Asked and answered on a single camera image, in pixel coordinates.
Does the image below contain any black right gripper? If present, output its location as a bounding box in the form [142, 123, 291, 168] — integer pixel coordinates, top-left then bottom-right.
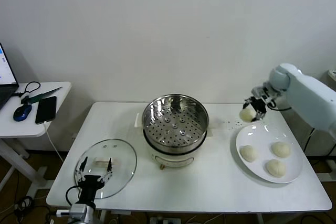
[243, 97, 268, 123]

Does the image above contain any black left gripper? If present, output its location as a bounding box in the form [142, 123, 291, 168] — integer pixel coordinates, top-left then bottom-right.
[75, 156, 114, 205]

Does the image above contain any white steamed baozi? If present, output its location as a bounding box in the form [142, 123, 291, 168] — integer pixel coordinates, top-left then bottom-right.
[264, 159, 286, 178]
[239, 107, 257, 123]
[271, 141, 292, 158]
[239, 145, 259, 163]

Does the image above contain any round glass pot lid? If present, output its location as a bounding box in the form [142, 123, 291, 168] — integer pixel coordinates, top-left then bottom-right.
[74, 138, 138, 200]

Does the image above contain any stainless steel steamer basket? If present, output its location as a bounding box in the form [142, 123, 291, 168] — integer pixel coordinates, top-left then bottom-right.
[134, 93, 218, 156]

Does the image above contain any large white plate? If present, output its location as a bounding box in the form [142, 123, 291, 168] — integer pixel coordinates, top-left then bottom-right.
[235, 124, 304, 184]

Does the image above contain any black smartphone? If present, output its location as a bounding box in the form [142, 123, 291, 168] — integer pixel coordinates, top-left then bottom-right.
[35, 96, 58, 125]

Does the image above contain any cream electric cooking pot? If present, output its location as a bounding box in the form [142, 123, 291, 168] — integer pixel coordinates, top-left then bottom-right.
[143, 128, 215, 171]

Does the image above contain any white side table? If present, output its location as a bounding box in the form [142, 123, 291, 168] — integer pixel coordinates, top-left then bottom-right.
[0, 81, 72, 198]

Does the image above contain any white side desk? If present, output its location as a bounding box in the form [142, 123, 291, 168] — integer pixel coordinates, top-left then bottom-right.
[327, 69, 336, 93]

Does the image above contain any dark green sheathed knife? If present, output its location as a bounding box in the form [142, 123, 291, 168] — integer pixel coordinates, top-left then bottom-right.
[20, 86, 64, 105]

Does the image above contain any white power strip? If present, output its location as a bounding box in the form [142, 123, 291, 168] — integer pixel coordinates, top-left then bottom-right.
[149, 216, 182, 224]

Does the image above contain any blue computer mouse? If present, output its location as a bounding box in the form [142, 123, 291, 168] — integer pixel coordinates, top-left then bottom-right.
[13, 104, 33, 122]

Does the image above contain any black laptop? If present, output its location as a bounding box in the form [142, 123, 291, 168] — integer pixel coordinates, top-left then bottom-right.
[0, 42, 20, 111]

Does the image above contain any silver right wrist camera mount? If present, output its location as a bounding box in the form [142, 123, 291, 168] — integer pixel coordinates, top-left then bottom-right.
[251, 85, 278, 106]

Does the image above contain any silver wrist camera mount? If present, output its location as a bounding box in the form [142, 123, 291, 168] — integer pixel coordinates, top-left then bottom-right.
[251, 85, 278, 106]
[69, 203, 89, 219]

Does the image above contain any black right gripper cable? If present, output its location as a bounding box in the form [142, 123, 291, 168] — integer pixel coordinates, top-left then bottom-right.
[266, 100, 292, 112]

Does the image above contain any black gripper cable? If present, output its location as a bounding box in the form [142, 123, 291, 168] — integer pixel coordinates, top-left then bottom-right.
[266, 100, 292, 112]
[55, 185, 83, 216]

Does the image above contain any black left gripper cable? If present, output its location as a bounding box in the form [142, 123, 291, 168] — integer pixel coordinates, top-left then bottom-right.
[55, 185, 83, 216]

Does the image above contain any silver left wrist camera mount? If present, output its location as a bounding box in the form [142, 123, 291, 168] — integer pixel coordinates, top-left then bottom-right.
[69, 203, 89, 219]

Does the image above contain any white charging cable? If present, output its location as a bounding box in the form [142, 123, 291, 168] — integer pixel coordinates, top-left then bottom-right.
[44, 121, 64, 162]

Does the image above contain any black power adapter cable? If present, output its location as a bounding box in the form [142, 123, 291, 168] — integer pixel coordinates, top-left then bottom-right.
[303, 126, 317, 153]

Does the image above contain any black floor cable bundle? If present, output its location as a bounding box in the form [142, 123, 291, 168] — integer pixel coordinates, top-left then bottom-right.
[14, 195, 53, 224]

